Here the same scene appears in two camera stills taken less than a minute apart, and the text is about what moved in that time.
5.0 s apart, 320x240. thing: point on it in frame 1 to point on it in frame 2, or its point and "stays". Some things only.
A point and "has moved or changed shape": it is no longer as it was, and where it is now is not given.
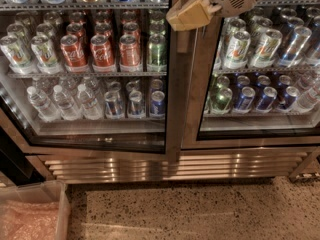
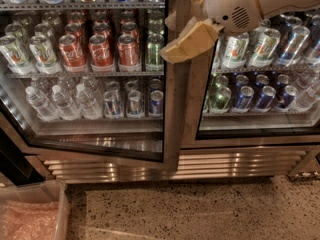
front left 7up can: x=17 y=57 stays
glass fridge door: x=91 y=71 has moved or changed shape
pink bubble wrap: x=29 y=221 stays
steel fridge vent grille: x=230 y=165 stays
